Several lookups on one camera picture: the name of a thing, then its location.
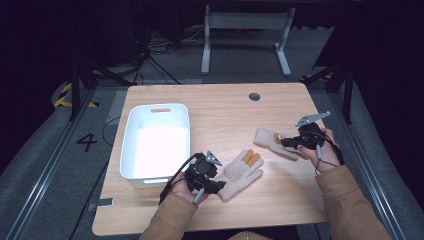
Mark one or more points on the white plastic bin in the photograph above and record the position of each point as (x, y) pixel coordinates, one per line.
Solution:
(156, 146)

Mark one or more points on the black metal stand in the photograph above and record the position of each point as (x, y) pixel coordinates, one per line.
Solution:
(346, 86)
(76, 90)

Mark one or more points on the person's right hand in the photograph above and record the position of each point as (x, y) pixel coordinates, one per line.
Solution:
(325, 156)

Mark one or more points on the person's left hand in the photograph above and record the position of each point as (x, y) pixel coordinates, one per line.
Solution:
(181, 191)

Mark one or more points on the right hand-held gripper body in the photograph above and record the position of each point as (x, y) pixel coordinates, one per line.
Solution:
(311, 135)

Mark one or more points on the yellow black hazard tape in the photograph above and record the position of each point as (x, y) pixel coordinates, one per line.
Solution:
(63, 96)

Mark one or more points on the white metal desk frame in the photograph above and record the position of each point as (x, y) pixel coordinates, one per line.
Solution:
(248, 20)

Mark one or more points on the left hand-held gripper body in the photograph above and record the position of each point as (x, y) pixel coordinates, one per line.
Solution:
(201, 170)

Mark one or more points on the grey metal bracket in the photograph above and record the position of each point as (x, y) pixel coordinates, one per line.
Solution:
(101, 203)

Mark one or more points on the person's tan clothing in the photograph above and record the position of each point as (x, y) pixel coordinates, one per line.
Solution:
(250, 236)

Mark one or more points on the beige knit glove orange fingertips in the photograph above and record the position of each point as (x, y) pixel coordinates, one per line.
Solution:
(240, 173)
(266, 138)

